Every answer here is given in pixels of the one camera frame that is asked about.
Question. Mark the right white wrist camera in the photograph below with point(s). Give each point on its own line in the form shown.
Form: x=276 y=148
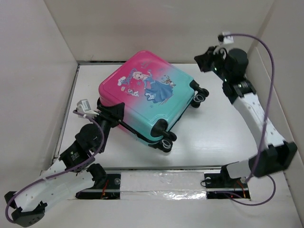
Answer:
x=225 y=38

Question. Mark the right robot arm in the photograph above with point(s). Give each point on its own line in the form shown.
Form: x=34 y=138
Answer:
x=275 y=153

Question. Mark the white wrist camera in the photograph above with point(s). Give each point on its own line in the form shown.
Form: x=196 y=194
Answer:
x=225 y=38
x=83 y=106

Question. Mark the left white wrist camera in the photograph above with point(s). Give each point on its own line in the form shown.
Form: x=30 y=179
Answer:
x=83 y=106

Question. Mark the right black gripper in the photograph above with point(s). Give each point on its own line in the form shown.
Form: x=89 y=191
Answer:
x=203 y=61

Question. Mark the pink and teal suitcase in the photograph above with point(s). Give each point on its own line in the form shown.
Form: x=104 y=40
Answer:
x=155 y=95

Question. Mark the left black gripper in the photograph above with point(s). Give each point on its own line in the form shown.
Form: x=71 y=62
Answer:
x=115 y=114

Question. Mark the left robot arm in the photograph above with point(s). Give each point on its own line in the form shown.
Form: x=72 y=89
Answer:
x=74 y=171

